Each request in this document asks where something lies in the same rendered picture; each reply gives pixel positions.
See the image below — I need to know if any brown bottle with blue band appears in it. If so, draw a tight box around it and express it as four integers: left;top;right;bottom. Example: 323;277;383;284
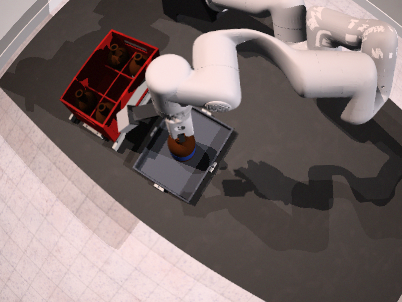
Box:
167;133;196;162

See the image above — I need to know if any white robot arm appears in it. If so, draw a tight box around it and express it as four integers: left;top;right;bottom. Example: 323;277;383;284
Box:
116;0;398;133

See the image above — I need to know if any brown round bottle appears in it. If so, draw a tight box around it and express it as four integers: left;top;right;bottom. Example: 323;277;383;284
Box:
96;103;115;124

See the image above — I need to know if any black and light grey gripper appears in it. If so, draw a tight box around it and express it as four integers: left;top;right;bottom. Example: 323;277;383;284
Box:
165;107;194;143

